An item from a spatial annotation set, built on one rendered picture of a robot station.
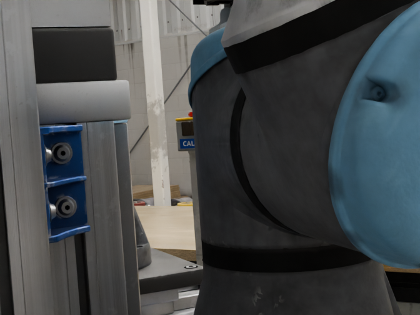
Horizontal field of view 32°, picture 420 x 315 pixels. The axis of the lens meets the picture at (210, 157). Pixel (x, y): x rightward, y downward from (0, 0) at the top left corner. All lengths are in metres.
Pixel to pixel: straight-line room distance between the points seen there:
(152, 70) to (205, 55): 2.37
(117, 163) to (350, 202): 0.37
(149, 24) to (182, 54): 7.75
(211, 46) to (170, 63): 10.26
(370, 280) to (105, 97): 0.28
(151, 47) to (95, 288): 2.23
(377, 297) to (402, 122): 0.20
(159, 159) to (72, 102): 2.20
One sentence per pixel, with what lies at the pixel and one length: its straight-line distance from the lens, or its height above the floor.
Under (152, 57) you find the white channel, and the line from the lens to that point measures 2.82.
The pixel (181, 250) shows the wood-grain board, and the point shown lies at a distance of 1.84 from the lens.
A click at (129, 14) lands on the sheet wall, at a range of 11.28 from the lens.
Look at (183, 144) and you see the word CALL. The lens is 1.55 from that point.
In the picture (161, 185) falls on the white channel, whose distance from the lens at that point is 2.82.
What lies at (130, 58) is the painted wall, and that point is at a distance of 11.18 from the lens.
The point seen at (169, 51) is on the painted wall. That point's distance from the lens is 10.72.
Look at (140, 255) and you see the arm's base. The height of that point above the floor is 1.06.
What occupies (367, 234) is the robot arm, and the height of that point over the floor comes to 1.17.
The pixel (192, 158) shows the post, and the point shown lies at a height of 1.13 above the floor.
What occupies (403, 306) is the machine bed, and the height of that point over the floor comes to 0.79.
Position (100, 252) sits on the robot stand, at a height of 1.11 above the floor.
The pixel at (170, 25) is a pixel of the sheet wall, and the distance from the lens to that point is 10.76.
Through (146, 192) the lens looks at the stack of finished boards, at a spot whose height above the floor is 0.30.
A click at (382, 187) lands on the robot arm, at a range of 0.28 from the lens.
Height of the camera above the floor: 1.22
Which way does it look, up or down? 3 degrees down
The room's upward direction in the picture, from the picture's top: 4 degrees counter-clockwise
